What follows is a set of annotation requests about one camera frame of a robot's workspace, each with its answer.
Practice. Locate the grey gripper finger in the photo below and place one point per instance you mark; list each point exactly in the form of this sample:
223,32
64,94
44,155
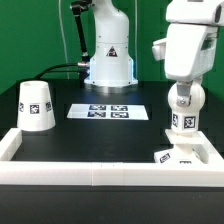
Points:
183,93

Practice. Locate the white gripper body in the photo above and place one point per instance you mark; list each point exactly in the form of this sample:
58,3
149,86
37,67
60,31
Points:
190,51

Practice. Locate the white lamp bulb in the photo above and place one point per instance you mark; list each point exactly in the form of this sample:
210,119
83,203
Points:
186,119

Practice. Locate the white lamp base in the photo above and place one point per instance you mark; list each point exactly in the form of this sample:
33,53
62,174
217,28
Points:
182,151

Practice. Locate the white lamp shade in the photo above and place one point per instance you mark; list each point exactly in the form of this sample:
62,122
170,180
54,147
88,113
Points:
35,110

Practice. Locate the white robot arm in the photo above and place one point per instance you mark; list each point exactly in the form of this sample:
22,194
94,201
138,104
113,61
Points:
111,67

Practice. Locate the white marker sheet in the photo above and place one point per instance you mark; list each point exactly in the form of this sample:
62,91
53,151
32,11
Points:
107,112

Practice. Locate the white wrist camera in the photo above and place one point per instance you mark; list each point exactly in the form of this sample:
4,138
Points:
208,12

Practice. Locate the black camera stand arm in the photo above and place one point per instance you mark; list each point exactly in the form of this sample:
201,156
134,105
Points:
77,8

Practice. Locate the white U-shaped frame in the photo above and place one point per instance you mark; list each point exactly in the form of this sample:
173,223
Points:
105,174

